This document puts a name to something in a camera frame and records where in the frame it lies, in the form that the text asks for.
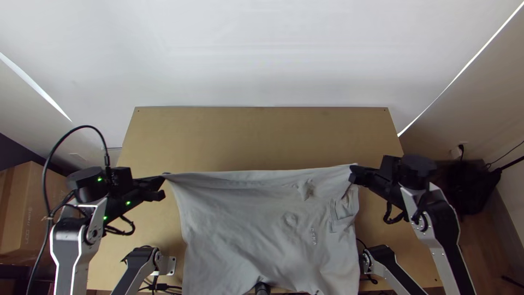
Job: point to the light grey t-shirt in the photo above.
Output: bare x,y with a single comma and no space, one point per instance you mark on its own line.
262,229

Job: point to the brown cardboard box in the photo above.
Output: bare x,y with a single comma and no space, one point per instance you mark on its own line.
24,205

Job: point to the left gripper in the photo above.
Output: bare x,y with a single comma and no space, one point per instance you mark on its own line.
143,192

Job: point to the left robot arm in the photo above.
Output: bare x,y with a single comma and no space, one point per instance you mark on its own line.
69,246

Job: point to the black stand pole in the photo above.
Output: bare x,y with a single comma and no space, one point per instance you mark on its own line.
511,163

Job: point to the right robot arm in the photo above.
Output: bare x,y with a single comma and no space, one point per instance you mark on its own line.
440,229

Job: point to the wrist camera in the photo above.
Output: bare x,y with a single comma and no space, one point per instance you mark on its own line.
389,166
120,178

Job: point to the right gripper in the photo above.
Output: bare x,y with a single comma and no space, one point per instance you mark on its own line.
378,182

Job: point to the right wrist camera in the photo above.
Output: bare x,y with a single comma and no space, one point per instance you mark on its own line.
389,166

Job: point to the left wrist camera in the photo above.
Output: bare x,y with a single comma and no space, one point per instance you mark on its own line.
120,178

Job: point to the black bag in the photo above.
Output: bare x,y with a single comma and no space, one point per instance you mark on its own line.
470,184

